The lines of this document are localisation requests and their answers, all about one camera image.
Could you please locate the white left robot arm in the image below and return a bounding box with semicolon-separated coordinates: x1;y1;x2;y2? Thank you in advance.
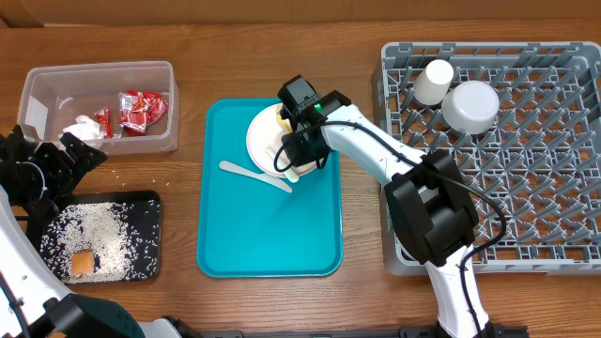
1;124;183;338

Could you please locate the white round plate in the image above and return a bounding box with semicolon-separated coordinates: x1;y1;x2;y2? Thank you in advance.
246;103;288;178

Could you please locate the orange food cube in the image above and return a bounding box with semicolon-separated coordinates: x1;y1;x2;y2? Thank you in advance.
70;251;95;276

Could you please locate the clear plastic bin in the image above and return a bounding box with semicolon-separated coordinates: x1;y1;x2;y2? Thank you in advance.
17;61;179;156

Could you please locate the grey dishwasher rack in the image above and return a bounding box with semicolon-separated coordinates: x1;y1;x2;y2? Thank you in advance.
372;42;600;275

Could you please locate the red snack wrapper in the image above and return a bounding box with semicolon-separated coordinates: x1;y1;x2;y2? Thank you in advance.
119;90;168;136

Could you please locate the red ketchup packet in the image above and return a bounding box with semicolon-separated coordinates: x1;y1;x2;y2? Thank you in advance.
94;107;113;139

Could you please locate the yellow plastic spoon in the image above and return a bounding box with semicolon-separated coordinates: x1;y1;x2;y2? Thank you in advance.
275;104;293;133

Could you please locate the black rice tray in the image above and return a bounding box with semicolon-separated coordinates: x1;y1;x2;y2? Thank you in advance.
39;191;162;284

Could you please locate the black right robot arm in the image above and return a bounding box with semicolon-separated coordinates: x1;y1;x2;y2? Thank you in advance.
278;88;492;337

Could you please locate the grey small bowl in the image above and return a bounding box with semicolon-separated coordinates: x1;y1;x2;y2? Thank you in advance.
441;81;500;134

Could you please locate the teal plastic tray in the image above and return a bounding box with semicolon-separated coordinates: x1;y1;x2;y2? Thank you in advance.
196;99;343;278

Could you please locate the grey plastic knife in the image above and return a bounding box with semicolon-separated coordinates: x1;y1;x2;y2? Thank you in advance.
219;161;292;193

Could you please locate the white paper cup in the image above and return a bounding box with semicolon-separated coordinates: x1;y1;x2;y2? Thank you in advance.
413;59;455;105

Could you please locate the white napkin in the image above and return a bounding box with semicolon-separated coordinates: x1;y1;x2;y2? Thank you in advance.
62;115;106;141

